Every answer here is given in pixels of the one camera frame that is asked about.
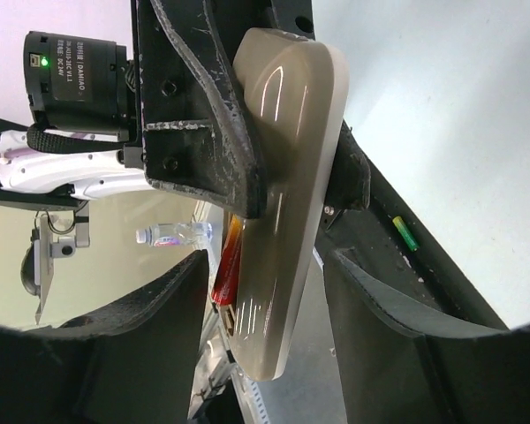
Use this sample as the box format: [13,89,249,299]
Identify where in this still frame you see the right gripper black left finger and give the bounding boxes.
[0,250,209,423]

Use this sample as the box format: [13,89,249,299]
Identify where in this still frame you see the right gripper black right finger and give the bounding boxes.
[323,251,530,423]

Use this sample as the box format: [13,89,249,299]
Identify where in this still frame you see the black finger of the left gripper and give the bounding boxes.
[324,122,371,211]

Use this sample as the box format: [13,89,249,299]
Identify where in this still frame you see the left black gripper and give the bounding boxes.
[123,0,314,220]

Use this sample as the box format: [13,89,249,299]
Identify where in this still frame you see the green battery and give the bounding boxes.
[392,216,420,252]

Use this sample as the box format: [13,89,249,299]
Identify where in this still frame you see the white remote control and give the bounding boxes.
[230,28,349,382]

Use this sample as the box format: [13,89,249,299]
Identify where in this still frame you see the red battery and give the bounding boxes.
[211,216,243,307]

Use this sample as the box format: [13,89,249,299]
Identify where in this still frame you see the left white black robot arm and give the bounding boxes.
[23,1,314,218]

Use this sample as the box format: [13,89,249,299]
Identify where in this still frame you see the clear plastic water bottle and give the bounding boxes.
[135,222,213,248]

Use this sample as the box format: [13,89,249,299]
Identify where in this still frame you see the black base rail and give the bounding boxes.
[311,145,511,332]

